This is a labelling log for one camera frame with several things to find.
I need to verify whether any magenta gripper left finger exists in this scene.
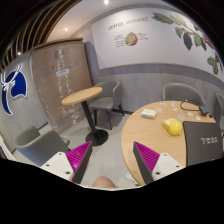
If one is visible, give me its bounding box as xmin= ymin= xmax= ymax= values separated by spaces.
xmin=40 ymin=140 xmax=94 ymax=185

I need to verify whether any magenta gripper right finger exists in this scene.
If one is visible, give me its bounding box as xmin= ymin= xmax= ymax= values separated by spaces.
xmin=132 ymin=141 xmax=185 ymax=185

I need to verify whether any yellow computer mouse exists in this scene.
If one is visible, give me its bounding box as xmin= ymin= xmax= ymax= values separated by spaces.
xmin=162 ymin=118 xmax=182 ymax=136

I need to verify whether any small round wooden table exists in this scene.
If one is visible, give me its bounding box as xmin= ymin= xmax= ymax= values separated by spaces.
xmin=61 ymin=87 xmax=109 ymax=146

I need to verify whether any person's knee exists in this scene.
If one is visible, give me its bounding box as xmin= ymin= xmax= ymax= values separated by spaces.
xmin=93 ymin=176 xmax=116 ymax=188

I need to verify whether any grey armchair front left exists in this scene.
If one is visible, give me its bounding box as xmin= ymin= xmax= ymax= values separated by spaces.
xmin=14 ymin=125 xmax=70 ymax=166

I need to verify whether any dark grey laptop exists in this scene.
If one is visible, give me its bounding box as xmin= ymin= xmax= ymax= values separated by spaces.
xmin=183 ymin=121 xmax=223 ymax=166

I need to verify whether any grey armchair behind small table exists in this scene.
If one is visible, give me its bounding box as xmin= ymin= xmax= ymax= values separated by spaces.
xmin=89 ymin=80 xmax=124 ymax=122

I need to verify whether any grey chair behind round table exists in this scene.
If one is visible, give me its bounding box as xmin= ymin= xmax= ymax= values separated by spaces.
xmin=162 ymin=83 xmax=205 ymax=106

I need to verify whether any black power adapter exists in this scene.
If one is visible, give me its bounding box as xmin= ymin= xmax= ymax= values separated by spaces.
xmin=199 ymin=106 xmax=209 ymax=116

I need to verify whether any wrapped brown cabinet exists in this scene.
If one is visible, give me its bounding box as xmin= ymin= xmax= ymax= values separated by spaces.
xmin=31 ymin=39 xmax=92 ymax=134

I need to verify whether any grey chair far right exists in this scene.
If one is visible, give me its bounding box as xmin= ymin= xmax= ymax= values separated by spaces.
xmin=213 ymin=93 xmax=224 ymax=134

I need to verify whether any black cable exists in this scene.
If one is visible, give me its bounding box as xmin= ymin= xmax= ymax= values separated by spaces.
xmin=179 ymin=99 xmax=214 ymax=117

